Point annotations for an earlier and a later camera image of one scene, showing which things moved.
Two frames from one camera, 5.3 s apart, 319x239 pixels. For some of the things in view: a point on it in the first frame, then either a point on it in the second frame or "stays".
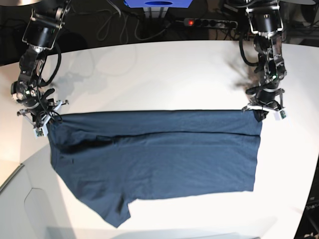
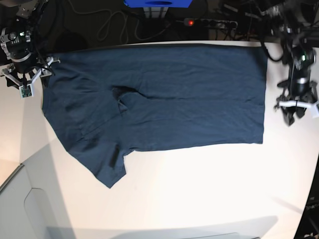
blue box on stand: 158,3 stays
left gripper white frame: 42,131 to 44,74
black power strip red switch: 196,22 stays
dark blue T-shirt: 109,159 to 104,102
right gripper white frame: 260,114 to 298,95
